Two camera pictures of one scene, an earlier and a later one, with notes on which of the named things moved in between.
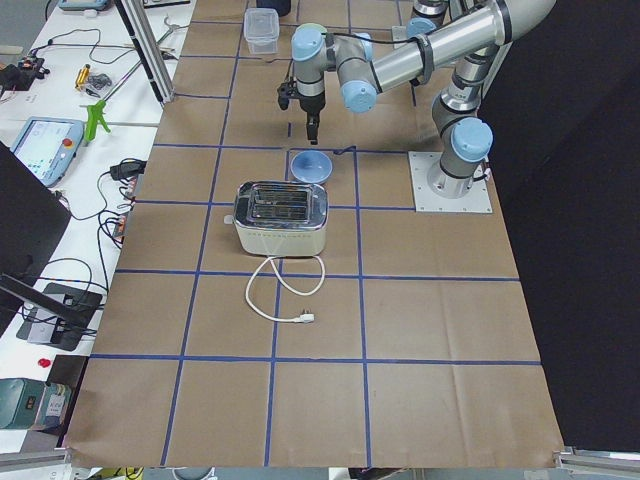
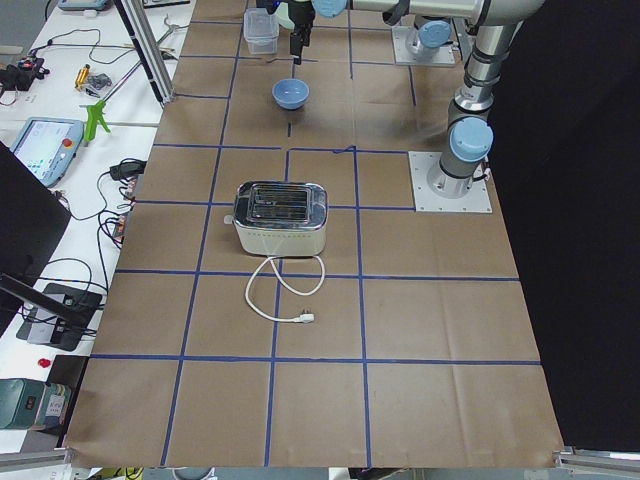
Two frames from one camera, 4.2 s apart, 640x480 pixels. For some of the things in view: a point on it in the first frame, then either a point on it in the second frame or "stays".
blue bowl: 311,166 -> 290,93
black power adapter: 128,168 stays
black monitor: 33,223 stays
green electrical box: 30,404 stays
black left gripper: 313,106 -> 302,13
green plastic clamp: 93,115 stays
